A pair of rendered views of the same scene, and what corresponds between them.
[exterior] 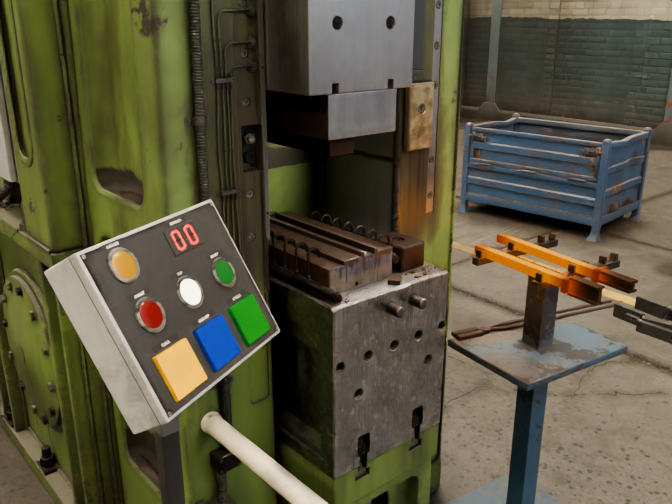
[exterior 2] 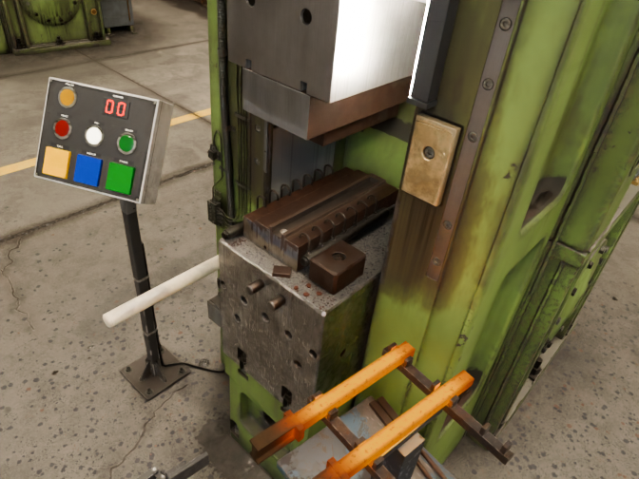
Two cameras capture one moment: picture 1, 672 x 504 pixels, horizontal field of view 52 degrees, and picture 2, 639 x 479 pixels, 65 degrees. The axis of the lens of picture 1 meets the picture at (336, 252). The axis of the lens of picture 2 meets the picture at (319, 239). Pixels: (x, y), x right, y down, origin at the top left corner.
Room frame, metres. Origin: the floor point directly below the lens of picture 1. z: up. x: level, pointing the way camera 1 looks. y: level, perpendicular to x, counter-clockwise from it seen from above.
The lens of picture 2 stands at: (1.44, -1.08, 1.73)
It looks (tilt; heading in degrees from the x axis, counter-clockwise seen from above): 36 degrees down; 79
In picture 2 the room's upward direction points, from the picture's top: 6 degrees clockwise
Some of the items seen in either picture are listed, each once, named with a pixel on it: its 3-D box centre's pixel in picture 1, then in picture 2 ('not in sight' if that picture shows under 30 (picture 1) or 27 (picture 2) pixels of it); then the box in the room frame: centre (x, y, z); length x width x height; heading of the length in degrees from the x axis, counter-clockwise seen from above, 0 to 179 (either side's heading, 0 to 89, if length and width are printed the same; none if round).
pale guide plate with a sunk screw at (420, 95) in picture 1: (418, 116); (429, 161); (1.81, -0.22, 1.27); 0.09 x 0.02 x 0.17; 130
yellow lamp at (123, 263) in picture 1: (123, 265); (67, 97); (0.98, 0.32, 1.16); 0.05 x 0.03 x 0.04; 130
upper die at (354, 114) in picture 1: (304, 104); (338, 83); (1.67, 0.08, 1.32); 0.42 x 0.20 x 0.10; 40
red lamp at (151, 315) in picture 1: (150, 314); (62, 128); (0.96, 0.28, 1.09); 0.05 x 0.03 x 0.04; 130
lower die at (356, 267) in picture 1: (306, 247); (324, 210); (1.67, 0.08, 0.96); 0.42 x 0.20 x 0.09; 40
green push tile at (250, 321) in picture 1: (247, 320); (121, 178); (1.12, 0.16, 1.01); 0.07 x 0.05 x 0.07; 155
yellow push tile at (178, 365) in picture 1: (179, 369); (57, 162); (0.94, 0.24, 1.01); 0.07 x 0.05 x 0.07; 155
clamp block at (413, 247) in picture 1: (397, 251); (338, 266); (1.67, -0.16, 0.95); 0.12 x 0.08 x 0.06; 40
